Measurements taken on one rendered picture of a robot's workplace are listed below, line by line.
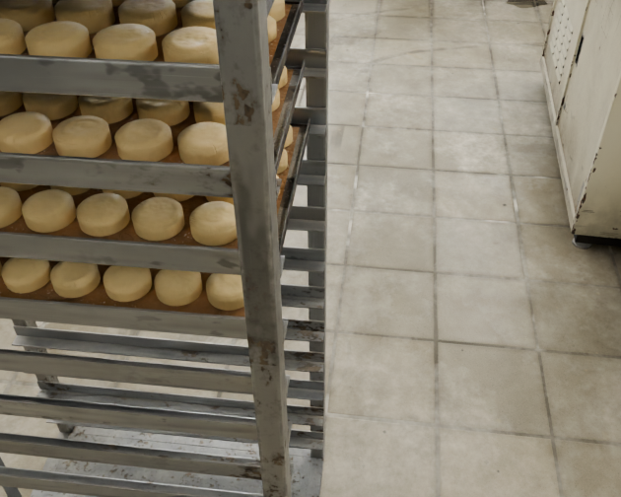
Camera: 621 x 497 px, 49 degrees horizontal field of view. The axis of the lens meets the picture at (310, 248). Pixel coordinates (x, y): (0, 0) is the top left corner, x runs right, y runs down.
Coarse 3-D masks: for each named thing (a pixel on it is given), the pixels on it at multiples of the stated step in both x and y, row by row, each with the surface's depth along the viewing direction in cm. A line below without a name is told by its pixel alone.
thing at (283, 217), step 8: (304, 128) 100; (304, 136) 98; (296, 144) 96; (304, 144) 94; (296, 152) 95; (304, 152) 95; (296, 160) 93; (296, 168) 92; (288, 176) 91; (296, 176) 88; (288, 184) 89; (296, 184) 88; (288, 192) 88; (288, 200) 87; (280, 208) 85; (288, 208) 83; (280, 216) 84; (288, 216) 83; (280, 224) 83; (280, 232) 82; (280, 240) 79; (280, 248) 78
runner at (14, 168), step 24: (0, 168) 59; (24, 168) 59; (48, 168) 58; (72, 168) 58; (96, 168) 58; (120, 168) 57; (144, 168) 57; (168, 168) 57; (192, 168) 56; (216, 168) 56; (168, 192) 58; (192, 192) 58; (216, 192) 58
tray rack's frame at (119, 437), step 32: (32, 320) 142; (160, 448) 162; (192, 448) 162; (224, 448) 162; (256, 448) 162; (160, 480) 155; (192, 480) 155; (224, 480) 155; (256, 480) 155; (320, 480) 155
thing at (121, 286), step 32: (288, 160) 93; (0, 256) 79; (0, 288) 75; (32, 288) 74; (64, 288) 73; (96, 288) 75; (128, 288) 72; (160, 288) 72; (192, 288) 72; (224, 288) 72
